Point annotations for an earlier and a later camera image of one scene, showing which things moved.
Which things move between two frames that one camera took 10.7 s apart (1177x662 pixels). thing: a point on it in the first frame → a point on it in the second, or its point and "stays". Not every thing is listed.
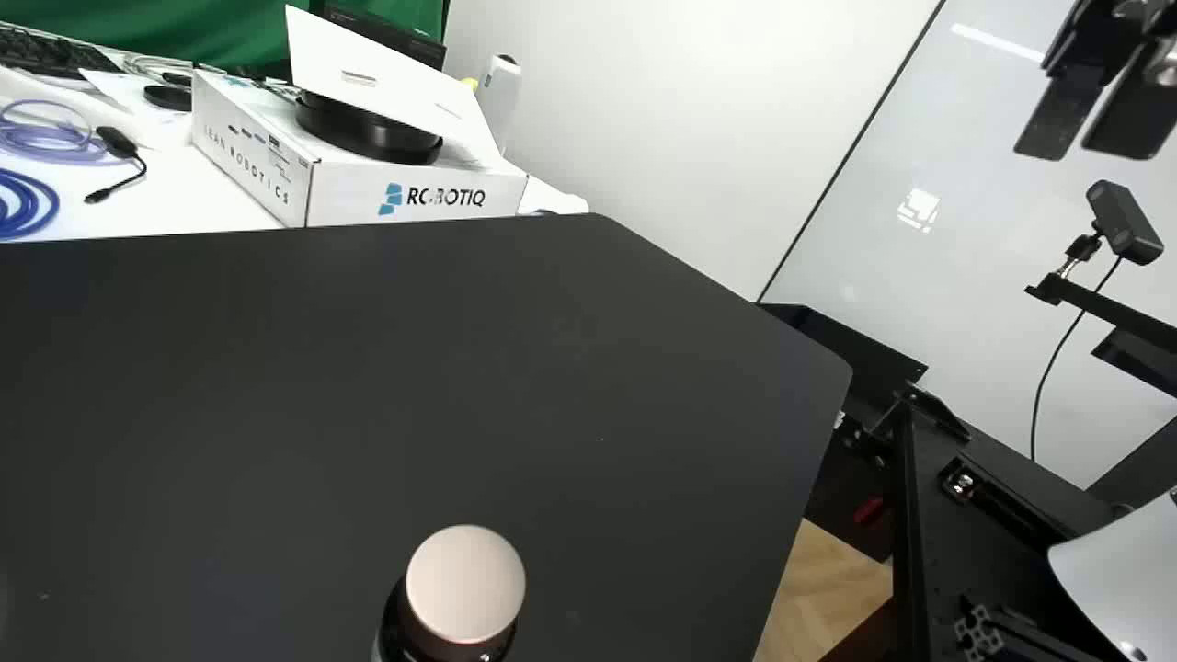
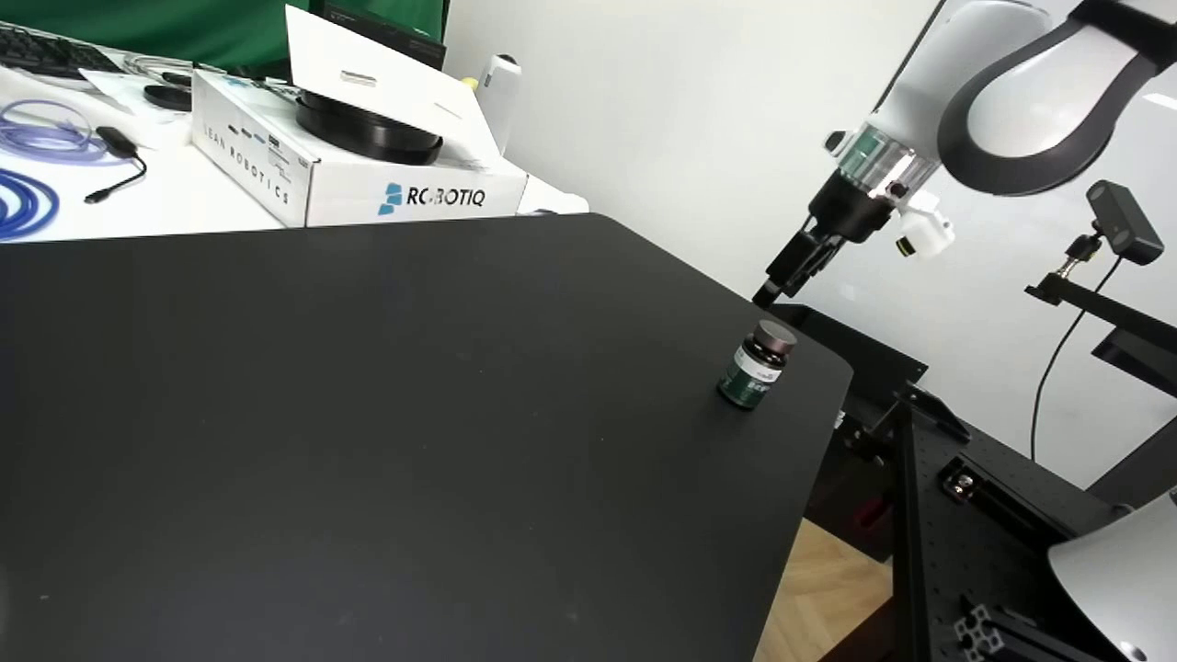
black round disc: [361, 129] stays
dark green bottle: [456, 602] → [756, 370]
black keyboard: [54, 55] stays
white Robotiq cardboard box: [257, 140] stays
